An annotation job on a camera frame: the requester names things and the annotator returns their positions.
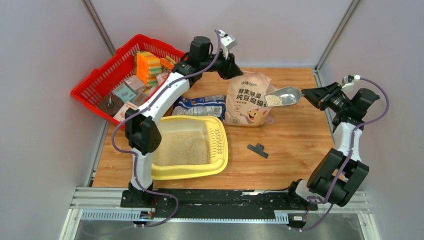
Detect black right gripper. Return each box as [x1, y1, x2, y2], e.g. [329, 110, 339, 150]
[300, 81, 350, 113]

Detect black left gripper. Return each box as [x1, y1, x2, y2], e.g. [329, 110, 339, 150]
[199, 47, 243, 80]

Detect metal litter scoop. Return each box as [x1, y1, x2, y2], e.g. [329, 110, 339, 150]
[264, 86, 303, 107]

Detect pink cat litter bag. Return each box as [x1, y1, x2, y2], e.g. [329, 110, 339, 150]
[223, 71, 276, 127]

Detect black bag clip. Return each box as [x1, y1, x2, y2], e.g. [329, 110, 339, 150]
[247, 143, 269, 159]

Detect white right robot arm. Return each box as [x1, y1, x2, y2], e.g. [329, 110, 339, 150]
[285, 82, 380, 210]

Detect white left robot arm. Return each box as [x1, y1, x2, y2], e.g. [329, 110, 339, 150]
[123, 30, 242, 208]

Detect yellow plastic litter box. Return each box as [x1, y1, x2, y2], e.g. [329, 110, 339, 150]
[151, 115, 229, 181]

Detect grey pink small box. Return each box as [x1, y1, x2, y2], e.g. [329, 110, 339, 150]
[124, 75, 147, 93]

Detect teal small box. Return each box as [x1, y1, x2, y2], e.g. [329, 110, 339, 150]
[112, 83, 136, 103]

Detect blue chips bag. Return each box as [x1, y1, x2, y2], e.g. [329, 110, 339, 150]
[171, 95, 227, 121]

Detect orange yellow sponge pack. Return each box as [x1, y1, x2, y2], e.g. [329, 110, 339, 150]
[134, 51, 162, 87]

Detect brown round disc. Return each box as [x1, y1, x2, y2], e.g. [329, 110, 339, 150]
[98, 95, 124, 117]

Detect red plastic basket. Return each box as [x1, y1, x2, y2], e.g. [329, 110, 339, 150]
[70, 34, 184, 126]

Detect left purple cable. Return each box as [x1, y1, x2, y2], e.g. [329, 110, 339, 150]
[110, 29, 223, 229]

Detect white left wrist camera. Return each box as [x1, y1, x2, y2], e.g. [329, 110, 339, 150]
[218, 30, 238, 59]

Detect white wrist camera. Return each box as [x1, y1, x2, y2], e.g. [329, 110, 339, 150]
[341, 74, 361, 90]
[218, 30, 238, 59]

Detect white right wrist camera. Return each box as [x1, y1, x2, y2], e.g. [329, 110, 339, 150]
[341, 74, 361, 90]

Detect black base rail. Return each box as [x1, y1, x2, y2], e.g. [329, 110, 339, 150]
[120, 188, 318, 220]

